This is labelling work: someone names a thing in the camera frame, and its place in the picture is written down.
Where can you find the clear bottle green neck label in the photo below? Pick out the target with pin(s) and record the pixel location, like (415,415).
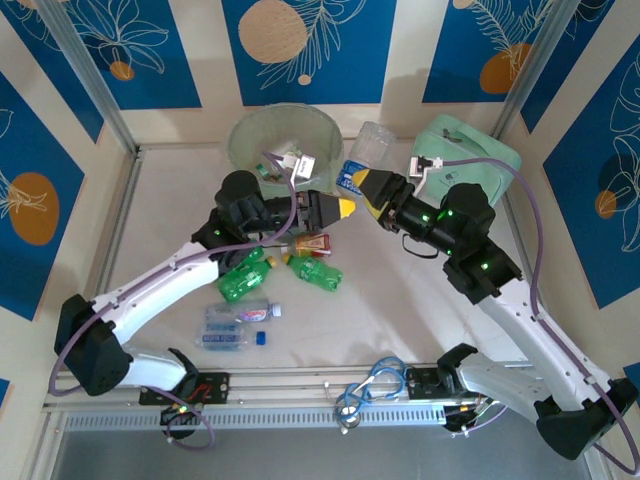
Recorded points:
(262,171)

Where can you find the crushed clear bottle blue label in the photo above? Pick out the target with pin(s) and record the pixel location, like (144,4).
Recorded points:
(372,142)

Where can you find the clear bottle white label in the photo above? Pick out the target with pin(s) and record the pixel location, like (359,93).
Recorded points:
(286,150)

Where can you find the green bottle yellow cap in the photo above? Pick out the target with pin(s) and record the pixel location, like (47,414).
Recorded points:
(254,256)
(240,285)
(315,272)

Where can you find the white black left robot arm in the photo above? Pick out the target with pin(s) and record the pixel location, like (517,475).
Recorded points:
(160,280)

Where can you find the translucent green mesh bin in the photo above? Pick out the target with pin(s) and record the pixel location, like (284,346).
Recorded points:
(300,130)

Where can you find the red gold label bottle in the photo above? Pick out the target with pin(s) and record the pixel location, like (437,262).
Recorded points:
(311,244)

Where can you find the mint green zip pouch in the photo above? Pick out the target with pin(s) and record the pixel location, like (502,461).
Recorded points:
(480,145)

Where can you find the clear bottle pink label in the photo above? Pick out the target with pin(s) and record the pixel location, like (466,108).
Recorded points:
(240,312)

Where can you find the clear bottle blue cap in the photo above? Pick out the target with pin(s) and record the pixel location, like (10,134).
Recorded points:
(220,339)

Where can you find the blue stethoscope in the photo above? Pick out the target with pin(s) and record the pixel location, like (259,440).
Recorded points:
(348,417)

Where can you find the aluminium frame post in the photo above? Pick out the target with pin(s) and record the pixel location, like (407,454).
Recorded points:
(535,70)
(87,70)

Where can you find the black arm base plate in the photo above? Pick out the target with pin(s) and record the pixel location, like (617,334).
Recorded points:
(217,387)
(422,384)

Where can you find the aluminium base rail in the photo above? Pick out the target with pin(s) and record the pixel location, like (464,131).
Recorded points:
(280,387)

